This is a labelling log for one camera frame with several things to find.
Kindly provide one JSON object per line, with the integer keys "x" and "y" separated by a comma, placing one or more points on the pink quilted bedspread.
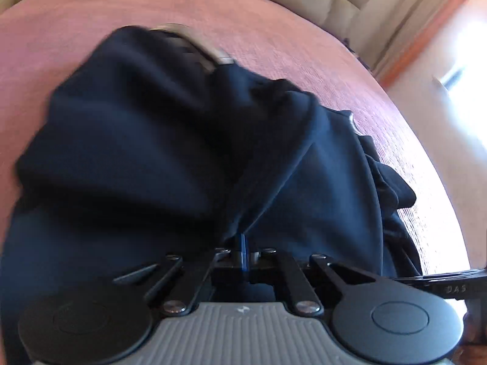
{"x": 43, "y": 41}

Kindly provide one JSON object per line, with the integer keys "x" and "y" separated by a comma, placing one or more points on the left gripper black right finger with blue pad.
{"x": 322, "y": 287}

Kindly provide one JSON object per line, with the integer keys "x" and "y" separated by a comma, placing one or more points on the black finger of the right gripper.
{"x": 468, "y": 286}

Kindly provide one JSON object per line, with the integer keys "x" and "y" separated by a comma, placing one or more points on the navy track pants white stripes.
{"x": 145, "y": 152}

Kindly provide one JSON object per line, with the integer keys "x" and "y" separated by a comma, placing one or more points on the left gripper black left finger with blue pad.
{"x": 177, "y": 283}

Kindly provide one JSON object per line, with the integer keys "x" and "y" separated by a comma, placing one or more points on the beige curtain orange trim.
{"x": 391, "y": 48}

